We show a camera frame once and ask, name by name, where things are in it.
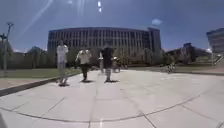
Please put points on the bicycle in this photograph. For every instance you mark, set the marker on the bicycle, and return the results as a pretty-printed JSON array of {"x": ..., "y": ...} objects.
[{"x": 170, "y": 68}]

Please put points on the lamp post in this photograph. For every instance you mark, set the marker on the lamp post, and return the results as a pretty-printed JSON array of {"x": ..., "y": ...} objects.
[{"x": 5, "y": 46}]

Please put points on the grass lawn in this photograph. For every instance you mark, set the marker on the grass lawn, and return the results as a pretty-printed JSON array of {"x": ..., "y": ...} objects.
[
  {"x": 200, "y": 69},
  {"x": 30, "y": 73}
]

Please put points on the grey concrete slab pavement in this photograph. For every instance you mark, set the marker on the grey concrete slab pavement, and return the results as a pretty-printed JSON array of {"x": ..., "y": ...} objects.
[{"x": 133, "y": 100}]

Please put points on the large curved grey building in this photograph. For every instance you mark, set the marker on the large curved grey building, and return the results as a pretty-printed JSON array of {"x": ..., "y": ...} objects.
[{"x": 100, "y": 38}]

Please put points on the low concrete kerb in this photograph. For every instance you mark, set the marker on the low concrete kerb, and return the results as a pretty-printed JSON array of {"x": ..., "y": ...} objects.
[{"x": 23, "y": 86}]

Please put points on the low dark building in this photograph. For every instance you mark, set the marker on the low dark building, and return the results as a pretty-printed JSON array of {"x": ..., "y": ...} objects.
[{"x": 188, "y": 52}]

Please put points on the row of trees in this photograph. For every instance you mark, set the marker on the row of trees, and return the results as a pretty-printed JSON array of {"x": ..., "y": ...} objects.
[{"x": 36, "y": 56}]

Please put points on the person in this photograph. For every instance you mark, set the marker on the person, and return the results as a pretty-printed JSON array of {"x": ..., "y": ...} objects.
[
  {"x": 61, "y": 55},
  {"x": 84, "y": 57},
  {"x": 107, "y": 56}
]

